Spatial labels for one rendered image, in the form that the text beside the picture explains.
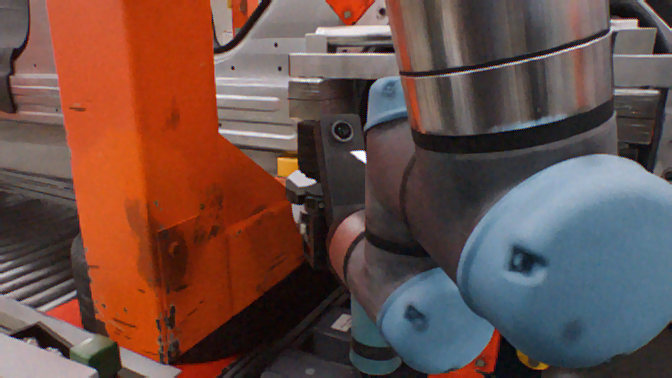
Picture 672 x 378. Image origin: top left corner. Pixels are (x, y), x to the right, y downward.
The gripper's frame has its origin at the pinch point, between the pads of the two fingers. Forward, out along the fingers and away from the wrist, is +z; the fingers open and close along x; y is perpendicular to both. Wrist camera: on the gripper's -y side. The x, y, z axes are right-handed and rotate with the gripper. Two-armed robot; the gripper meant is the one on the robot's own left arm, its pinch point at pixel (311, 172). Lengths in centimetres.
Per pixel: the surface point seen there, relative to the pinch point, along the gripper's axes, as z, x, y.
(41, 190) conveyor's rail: 202, -90, 51
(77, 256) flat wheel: 62, -44, 33
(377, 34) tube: -4.4, 7.0, -17.2
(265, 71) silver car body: 59, 4, -11
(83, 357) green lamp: -7.4, -28.3, 17.2
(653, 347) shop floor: 42, 132, 83
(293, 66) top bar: 3.5, -1.3, -13.4
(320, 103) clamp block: -2.6, 0.6, -9.2
